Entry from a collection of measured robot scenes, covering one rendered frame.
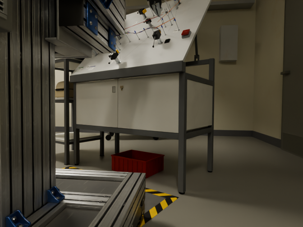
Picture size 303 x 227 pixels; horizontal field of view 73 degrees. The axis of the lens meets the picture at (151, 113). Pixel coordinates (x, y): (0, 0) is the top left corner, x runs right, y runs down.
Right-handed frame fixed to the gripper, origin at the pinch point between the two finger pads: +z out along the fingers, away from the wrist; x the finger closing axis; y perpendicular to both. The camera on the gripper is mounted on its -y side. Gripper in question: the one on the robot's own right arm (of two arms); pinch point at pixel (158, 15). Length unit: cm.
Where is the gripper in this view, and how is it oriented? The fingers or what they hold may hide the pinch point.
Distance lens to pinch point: 166.9
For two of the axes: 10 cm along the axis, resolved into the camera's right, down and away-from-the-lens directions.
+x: -8.5, 0.3, 5.3
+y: 4.7, -4.4, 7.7
